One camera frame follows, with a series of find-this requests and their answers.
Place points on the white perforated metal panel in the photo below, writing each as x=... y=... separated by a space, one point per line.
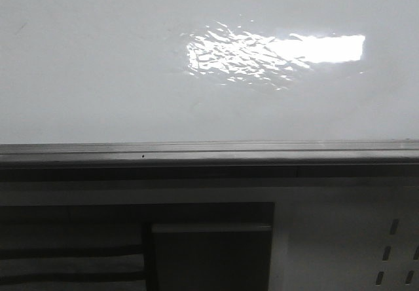
x=327 y=233

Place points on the grey aluminium whiteboard frame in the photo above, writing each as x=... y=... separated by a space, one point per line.
x=176 y=160

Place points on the white glossy whiteboard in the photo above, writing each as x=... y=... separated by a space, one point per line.
x=76 y=71

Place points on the dark grey box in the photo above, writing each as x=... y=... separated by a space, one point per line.
x=212 y=256

